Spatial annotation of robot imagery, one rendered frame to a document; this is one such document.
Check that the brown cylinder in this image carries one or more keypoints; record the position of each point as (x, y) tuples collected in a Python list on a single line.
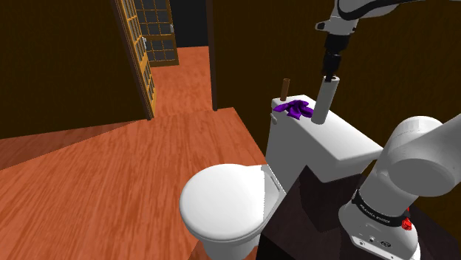
[(285, 90)]

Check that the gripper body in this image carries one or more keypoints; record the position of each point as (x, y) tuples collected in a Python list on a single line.
[(336, 44)]

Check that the white toilet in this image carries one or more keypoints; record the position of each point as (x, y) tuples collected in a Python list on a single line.
[(324, 147)]

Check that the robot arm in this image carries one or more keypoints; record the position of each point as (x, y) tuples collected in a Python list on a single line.
[(414, 155)]

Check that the white tube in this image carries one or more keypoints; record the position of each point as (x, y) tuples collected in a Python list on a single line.
[(324, 100)]

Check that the wooden lattice door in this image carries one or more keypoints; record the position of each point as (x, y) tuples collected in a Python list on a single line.
[(158, 39), (138, 50)]

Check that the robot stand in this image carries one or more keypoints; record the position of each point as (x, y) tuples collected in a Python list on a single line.
[(299, 230)]

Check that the purple cloth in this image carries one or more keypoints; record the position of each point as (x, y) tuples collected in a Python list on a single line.
[(296, 109)]

